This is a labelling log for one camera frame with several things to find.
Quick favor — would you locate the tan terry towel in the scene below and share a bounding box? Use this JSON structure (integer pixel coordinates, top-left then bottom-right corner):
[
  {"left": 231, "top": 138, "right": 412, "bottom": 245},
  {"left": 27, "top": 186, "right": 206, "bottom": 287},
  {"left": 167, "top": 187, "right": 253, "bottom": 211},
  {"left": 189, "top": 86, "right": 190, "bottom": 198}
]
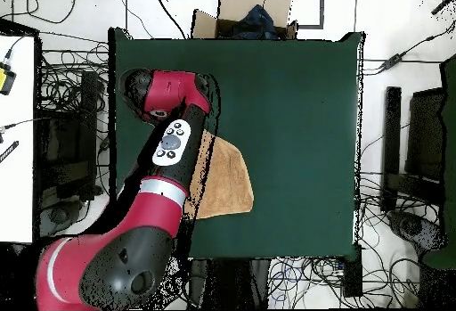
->
[{"left": 184, "top": 128, "right": 255, "bottom": 221}]

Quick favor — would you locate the black flat panel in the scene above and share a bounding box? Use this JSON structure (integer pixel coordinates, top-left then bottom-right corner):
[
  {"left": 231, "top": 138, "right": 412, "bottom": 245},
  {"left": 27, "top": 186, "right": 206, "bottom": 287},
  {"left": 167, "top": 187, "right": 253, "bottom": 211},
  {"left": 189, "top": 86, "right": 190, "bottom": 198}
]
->
[{"left": 404, "top": 87, "right": 446, "bottom": 184}]

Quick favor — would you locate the dark green table cloth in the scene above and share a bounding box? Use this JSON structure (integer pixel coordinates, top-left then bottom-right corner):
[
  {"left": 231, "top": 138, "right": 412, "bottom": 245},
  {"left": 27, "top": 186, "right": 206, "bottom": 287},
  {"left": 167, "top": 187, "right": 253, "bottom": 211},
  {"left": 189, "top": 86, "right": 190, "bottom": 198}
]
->
[{"left": 108, "top": 27, "right": 365, "bottom": 260}]

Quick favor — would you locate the dark blue garment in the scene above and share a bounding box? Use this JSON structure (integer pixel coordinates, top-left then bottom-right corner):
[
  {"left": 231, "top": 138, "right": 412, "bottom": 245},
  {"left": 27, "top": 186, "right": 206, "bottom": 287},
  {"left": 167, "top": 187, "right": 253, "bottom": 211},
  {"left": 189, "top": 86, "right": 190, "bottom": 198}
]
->
[{"left": 231, "top": 4, "right": 280, "bottom": 40}]

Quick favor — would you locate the black equipment stand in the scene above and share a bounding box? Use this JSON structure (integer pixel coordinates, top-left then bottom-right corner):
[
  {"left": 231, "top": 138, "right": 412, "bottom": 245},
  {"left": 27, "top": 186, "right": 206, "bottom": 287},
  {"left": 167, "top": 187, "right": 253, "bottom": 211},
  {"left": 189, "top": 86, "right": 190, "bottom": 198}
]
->
[{"left": 37, "top": 70, "right": 100, "bottom": 203}]

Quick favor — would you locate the open cardboard box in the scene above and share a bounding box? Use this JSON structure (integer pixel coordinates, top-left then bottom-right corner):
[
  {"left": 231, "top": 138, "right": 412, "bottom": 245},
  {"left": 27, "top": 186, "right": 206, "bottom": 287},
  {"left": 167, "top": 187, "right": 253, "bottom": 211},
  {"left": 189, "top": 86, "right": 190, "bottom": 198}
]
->
[{"left": 191, "top": 0, "right": 298, "bottom": 40}]

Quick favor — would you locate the black upright bar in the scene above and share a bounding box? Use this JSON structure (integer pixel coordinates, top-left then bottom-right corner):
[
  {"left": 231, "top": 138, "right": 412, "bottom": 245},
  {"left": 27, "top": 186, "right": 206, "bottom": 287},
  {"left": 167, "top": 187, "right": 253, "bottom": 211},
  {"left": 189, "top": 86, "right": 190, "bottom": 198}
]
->
[{"left": 380, "top": 86, "right": 403, "bottom": 214}]

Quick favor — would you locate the black floor box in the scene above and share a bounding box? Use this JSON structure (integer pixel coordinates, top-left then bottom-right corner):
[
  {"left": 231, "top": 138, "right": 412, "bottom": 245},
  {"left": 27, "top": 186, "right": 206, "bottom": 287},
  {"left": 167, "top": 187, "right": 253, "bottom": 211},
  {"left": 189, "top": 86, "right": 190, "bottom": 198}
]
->
[{"left": 342, "top": 244, "right": 363, "bottom": 299}]

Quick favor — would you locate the black floor equipment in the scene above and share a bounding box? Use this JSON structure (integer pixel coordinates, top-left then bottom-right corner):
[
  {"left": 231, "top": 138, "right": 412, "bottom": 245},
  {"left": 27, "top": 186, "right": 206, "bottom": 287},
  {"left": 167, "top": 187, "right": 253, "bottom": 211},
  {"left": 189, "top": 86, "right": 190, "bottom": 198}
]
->
[{"left": 49, "top": 200, "right": 85, "bottom": 225}]

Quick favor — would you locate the black power adapter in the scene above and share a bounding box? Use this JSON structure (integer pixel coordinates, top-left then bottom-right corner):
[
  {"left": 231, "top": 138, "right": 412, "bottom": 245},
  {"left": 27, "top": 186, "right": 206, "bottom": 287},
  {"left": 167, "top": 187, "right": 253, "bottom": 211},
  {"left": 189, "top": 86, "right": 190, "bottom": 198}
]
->
[{"left": 382, "top": 53, "right": 403, "bottom": 70}]

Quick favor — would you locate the black rounded floor base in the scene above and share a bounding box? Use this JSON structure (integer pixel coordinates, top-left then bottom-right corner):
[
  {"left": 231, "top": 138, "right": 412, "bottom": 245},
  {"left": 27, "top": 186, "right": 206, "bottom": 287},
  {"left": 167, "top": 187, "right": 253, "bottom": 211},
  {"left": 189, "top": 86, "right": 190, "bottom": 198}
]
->
[{"left": 387, "top": 209, "right": 448, "bottom": 253}]

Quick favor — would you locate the white side table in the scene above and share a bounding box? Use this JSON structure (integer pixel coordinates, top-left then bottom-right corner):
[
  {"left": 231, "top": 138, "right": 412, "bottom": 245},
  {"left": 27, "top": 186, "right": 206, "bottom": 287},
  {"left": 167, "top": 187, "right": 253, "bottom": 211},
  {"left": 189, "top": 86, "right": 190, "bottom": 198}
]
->
[{"left": 0, "top": 34, "right": 37, "bottom": 244}]

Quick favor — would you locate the black striped strip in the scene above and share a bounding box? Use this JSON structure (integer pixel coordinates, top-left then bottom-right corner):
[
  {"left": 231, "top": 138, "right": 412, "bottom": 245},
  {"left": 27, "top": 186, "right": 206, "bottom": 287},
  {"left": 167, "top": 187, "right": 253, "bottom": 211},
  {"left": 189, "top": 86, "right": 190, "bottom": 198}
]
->
[{"left": 0, "top": 140, "right": 20, "bottom": 164}]

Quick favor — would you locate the yellow and black device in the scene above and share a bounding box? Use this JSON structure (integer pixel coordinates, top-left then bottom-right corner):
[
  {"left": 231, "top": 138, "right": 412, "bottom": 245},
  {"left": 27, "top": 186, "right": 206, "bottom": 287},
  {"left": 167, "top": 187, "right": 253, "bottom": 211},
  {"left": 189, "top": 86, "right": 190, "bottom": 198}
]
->
[{"left": 0, "top": 61, "right": 18, "bottom": 96}]

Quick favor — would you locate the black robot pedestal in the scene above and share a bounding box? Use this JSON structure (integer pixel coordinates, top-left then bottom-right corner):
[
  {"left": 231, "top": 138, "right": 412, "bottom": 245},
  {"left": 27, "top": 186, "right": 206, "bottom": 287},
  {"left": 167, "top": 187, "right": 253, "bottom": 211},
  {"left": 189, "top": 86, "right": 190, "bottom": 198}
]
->
[{"left": 187, "top": 258, "right": 270, "bottom": 308}]

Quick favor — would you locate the black and blue cable tangle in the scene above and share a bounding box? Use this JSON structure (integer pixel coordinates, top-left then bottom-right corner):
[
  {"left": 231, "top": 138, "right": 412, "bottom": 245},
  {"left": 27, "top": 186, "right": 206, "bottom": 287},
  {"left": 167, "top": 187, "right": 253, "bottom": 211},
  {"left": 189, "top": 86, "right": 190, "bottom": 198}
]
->
[{"left": 270, "top": 257, "right": 345, "bottom": 308}]

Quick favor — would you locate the black cable bundle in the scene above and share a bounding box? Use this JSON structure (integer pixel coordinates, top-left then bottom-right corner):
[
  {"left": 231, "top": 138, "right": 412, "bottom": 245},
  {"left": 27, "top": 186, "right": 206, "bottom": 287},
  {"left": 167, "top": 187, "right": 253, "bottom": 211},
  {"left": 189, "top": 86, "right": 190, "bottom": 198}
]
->
[{"left": 357, "top": 173, "right": 443, "bottom": 308}]

